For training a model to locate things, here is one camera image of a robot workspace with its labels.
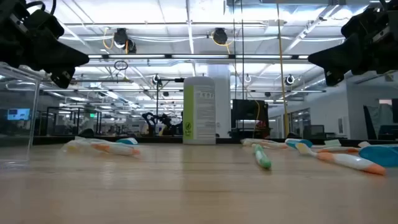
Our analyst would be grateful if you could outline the blue screen monitor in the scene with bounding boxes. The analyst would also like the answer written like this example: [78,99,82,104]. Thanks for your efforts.
[6,108,32,121]

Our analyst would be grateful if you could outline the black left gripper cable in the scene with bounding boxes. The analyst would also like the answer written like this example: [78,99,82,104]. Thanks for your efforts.
[26,0,57,16]

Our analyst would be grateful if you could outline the orange white toothbrush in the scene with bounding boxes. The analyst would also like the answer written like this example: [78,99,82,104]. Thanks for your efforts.
[241,138,289,149]
[294,142,387,176]
[315,141,371,154]
[62,138,141,157]

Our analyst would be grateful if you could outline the black coiled ceiling cable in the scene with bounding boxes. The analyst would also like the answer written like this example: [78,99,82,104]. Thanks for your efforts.
[113,60,129,72]

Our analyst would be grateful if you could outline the grey desk monitor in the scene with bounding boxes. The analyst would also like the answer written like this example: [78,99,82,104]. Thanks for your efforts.
[303,124,326,139]

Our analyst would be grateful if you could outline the black monitor cart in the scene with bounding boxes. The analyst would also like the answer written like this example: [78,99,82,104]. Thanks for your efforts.
[231,98,271,139]

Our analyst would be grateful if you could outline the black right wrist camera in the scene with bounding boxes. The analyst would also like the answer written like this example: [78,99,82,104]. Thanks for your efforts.
[340,7,376,40]

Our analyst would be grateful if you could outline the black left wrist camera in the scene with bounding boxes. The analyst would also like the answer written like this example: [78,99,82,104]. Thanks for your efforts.
[26,8,65,40]

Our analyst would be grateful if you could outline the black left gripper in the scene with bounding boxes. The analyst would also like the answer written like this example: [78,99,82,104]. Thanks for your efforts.
[0,0,90,90]

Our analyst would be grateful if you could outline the small blue mouthwash bottle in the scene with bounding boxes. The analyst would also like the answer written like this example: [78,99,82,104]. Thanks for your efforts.
[284,138,313,149]
[358,144,398,168]
[116,138,139,146]

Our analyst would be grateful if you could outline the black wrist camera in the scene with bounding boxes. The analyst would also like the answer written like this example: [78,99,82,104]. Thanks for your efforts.
[340,7,376,40]
[26,8,65,40]

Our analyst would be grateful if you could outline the white green wipes canister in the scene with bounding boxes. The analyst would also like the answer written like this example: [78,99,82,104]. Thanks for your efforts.
[182,76,217,146]

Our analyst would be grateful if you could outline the black aluminium table frame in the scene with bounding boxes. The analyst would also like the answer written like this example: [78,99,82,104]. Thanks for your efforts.
[0,134,398,147]

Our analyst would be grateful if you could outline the black distant robot arms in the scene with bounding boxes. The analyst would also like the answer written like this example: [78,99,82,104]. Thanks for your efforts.
[141,111,184,136]

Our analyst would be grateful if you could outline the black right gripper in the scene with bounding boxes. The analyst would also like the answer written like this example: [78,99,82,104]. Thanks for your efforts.
[307,0,398,88]

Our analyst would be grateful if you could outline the clear plastic cup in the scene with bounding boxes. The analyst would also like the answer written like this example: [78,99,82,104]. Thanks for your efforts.
[0,62,42,162]

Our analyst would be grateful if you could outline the long ceiling light bar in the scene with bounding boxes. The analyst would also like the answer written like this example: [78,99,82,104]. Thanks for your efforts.
[88,54,309,60]

